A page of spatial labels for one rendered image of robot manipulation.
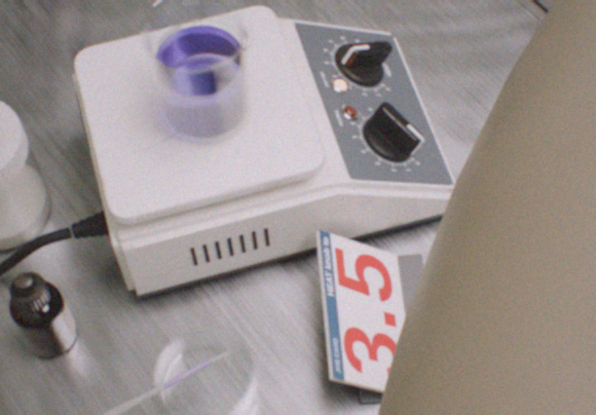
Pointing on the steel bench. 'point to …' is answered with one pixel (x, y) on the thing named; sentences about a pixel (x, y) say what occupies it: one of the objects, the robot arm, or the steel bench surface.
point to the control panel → (327, 46)
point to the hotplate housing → (263, 211)
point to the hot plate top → (247, 182)
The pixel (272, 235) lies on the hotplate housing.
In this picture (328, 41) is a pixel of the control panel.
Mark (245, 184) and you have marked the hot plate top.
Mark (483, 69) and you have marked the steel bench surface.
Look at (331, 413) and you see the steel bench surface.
